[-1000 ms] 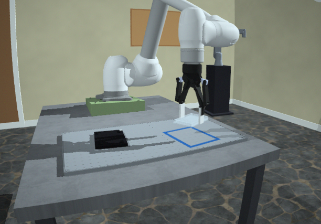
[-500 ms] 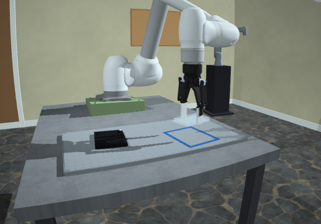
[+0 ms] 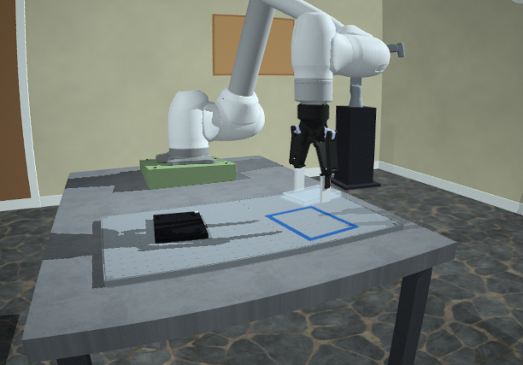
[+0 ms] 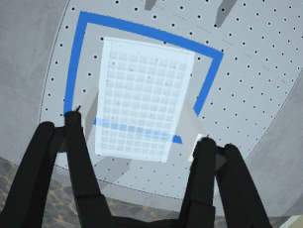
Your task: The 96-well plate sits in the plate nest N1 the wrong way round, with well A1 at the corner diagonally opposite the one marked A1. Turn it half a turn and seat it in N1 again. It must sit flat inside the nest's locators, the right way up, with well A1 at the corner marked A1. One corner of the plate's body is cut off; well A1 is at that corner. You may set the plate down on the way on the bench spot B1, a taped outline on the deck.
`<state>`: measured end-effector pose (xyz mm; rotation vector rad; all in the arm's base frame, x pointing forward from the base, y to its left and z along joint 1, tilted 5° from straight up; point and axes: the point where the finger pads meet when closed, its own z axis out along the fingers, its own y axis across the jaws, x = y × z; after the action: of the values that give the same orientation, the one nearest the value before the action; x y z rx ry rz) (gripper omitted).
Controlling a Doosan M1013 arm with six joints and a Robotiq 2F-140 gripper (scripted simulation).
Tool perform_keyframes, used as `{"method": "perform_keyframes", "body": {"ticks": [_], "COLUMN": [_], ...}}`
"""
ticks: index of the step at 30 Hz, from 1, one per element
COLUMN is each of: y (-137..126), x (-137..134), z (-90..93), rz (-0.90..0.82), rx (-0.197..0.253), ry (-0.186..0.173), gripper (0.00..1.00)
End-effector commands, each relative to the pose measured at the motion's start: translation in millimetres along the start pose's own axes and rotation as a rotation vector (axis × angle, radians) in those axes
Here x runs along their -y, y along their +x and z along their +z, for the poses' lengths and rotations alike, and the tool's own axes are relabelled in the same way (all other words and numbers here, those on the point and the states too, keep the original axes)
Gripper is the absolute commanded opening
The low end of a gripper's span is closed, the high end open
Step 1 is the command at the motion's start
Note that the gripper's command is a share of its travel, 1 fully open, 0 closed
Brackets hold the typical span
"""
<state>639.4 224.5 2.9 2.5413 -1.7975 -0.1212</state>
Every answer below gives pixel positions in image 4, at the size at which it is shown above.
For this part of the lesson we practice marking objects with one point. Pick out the blue tape outline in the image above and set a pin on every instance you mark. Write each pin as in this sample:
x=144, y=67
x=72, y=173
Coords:
x=85, y=17

